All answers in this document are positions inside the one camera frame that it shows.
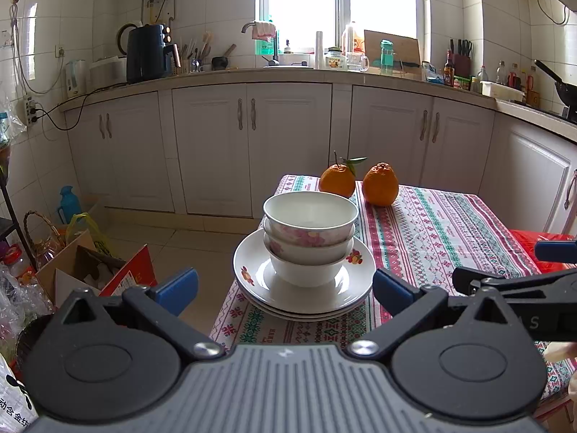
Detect black electric kettle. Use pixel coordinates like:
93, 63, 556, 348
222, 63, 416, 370
126, 24, 181, 84

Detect wicker basket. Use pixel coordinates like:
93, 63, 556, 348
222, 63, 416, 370
23, 210, 67, 271

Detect utensil holder with utensils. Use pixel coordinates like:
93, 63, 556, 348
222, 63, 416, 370
178, 31, 212, 74

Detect white kitchen cabinets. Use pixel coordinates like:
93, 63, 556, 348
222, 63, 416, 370
61, 76, 577, 235

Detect patterned tablecloth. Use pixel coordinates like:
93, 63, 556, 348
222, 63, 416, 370
210, 174, 577, 400

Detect chrome faucet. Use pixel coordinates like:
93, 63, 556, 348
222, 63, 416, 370
241, 22, 280, 67

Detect knife block with knives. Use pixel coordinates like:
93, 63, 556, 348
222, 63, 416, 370
451, 38, 473, 77

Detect red open cardboard box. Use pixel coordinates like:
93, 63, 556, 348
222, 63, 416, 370
99, 244, 158, 298

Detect window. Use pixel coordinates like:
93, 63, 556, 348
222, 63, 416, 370
255, 0, 429, 52

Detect glass jar with green lid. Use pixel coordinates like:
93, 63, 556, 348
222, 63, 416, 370
323, 47, 348, 71

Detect orange juice bottle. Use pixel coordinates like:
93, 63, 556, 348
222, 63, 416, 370
341, 22, 365, 55

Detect glass mug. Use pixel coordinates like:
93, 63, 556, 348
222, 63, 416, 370
346, 52, 370, 73

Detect white rice cooker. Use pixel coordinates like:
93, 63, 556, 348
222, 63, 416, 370
89, 56, 128, 87

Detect bumpy orange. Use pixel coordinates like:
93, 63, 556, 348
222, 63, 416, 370
362, 162, 400, 207

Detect blue thermos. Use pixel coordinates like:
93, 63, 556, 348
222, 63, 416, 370
58, 186, 83, 225

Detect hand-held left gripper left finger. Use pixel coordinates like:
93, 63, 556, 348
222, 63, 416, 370
56, 267, 226, 362

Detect black wok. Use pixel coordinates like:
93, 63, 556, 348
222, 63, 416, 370
534, 60, 577, 120

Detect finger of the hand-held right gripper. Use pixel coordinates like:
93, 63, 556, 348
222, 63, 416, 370
453, 267, 577, 299
536, 242, 577, 262

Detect brown cardboard box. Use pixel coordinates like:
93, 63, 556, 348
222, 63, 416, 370
36, 230, 127, 298

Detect white bowl with pink flowers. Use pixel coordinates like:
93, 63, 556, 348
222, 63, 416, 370
264, 219, 357, 266
263, 192, 360, 249
266, 239, 354, 287

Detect white plastic tray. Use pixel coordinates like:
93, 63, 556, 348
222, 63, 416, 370
480, 81, 526, 102

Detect black mortar with pestle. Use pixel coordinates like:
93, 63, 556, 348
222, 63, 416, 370
212, 44, 237, 70

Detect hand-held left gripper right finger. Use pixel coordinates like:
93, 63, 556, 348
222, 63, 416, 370
346, 268, 524, 362

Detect red printed gift box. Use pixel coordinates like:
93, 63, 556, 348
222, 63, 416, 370
509, 229, 577, 276

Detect teal water bottle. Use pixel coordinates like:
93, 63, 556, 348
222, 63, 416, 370
379, 40, 396, 75

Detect brown cardboard sheet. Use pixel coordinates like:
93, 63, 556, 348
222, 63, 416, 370
363, 30, 422, 75

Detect orange with stem leaf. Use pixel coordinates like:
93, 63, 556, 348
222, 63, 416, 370
318, 151, 368, 199

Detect white plate with fruit print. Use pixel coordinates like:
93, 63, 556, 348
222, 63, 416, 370
233, 228, 376, 312
237, 289, 375, 318
243, 298, 370, 323

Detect yellow green bag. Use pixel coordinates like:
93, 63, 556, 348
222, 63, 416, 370
67, 213, 111, 254

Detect person's right hand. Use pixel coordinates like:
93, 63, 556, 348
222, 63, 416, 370
543, 342, 577, 398

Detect white printed sack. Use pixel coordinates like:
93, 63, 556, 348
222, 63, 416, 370
0, 352, 39, 433

